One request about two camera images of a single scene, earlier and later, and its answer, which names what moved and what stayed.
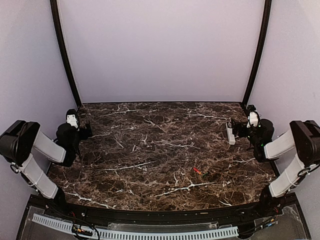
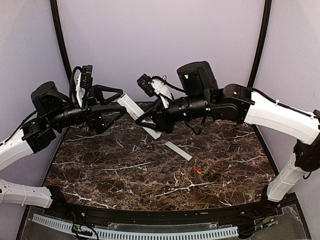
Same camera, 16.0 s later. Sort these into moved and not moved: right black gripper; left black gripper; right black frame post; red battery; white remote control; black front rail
Moved: left black gripper; white remote control; right black gripper
Not moved: black front rail; right black frame post; red battery
